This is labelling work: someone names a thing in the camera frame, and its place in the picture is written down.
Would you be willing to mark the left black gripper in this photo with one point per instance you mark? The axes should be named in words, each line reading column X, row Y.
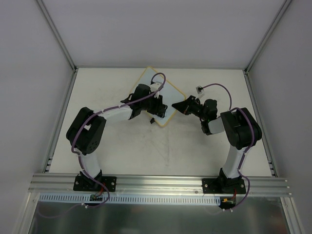
column 158, row 106

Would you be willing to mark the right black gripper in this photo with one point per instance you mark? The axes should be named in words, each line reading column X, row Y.
column 190, row 107

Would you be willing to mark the yellow framed whiteboard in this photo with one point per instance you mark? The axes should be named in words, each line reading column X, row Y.
column 170, row 93

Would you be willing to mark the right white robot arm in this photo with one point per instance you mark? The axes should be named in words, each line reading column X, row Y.
column 242, row 132

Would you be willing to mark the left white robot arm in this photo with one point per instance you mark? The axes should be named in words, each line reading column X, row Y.
column 86, row 131

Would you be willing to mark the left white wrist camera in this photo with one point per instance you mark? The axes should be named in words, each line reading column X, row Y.
column 155, row 87

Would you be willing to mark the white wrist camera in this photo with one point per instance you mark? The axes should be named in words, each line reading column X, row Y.
column 155, row 87
column 200, row 92

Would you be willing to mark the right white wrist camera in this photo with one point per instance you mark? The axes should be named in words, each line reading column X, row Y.
column 200, row 92

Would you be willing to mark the left aluminium side rail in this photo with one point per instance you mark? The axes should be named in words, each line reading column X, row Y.
column 59, row 122

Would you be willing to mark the aluminium side rail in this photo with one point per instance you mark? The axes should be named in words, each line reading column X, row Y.
column 59, row 122
column 267, row 149

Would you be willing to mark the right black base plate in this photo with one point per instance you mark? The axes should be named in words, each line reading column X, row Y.
column 227, row 186

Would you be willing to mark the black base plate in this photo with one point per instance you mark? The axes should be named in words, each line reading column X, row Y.
column 85, row 184
column 227, row 186

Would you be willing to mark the right aluminium side rail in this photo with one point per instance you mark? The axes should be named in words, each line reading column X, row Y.
column 267, row 149

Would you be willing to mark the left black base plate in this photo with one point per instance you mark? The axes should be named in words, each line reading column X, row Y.
column 85, row 184

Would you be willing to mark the left aluminium frame post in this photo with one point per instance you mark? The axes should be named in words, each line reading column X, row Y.
column 43, row 9

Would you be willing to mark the aluminium frame post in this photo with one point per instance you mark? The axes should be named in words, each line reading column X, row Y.
column 269, row 32
column 43, row 9

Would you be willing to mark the aluminium front rail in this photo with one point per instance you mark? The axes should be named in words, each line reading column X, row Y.
column 159, row 185

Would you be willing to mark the white slotted cable duct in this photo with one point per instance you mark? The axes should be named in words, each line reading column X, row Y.
column 132, row 199

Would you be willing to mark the right aluminium frame post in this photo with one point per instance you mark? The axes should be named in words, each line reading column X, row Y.
column 269, row 32

